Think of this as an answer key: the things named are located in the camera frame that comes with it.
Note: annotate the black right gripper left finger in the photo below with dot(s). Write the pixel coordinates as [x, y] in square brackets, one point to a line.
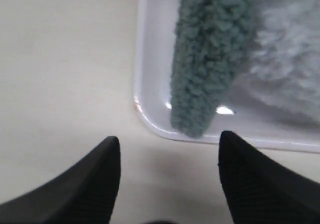
[83, 194]

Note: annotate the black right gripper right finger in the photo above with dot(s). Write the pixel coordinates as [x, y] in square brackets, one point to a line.
[259, 190]

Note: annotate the green knitted scarf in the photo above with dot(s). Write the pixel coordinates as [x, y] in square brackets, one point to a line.
[212, 38]

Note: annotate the white plush snowman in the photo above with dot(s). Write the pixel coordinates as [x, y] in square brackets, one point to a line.
[282, 68]

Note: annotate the white square plastic tray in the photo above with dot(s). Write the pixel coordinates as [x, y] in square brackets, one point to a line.
[261, 125]

